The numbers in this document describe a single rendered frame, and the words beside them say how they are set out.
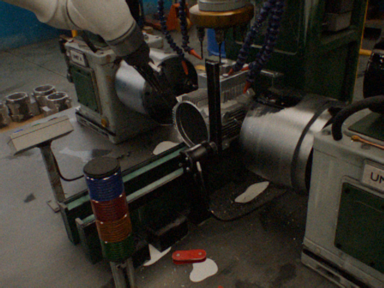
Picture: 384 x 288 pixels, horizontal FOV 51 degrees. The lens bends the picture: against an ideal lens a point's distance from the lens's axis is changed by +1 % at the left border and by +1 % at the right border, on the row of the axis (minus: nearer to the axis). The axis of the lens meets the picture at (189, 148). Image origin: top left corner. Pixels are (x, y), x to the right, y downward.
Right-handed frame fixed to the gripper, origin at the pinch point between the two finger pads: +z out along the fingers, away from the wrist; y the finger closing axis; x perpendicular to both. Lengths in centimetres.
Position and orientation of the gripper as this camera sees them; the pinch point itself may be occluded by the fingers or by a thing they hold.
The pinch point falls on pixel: (168, 96)
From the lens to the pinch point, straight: 118.4
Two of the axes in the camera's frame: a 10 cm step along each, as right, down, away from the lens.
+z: 4.4, 5.6, 7.0
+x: -6.2, 7.6, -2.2
